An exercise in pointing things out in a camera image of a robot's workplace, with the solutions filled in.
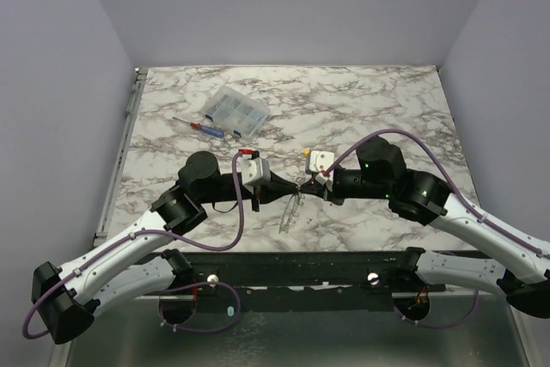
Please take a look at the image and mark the left aluminium side rail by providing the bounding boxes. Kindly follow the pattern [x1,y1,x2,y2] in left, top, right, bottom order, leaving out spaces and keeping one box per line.
[92,67,149,248]

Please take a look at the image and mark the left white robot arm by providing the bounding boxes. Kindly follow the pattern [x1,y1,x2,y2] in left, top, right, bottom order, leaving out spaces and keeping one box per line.
[22,150,298,345]

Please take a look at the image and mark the clear plastic parts box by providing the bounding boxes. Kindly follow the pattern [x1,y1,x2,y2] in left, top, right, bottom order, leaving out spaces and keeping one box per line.
[200,85,270,138]

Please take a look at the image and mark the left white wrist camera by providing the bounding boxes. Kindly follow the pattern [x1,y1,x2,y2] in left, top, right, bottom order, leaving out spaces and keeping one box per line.
[241,157,271,188]

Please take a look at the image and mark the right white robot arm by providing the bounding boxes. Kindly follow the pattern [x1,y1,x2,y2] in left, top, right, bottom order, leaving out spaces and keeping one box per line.
[301,137,549,319]

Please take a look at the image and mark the blue red screwdriver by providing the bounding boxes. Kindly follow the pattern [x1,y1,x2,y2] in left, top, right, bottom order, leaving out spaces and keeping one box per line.
[173,117,224,138]

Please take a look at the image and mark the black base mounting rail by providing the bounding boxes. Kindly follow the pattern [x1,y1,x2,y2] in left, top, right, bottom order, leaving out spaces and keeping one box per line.
[163,248,444,313]

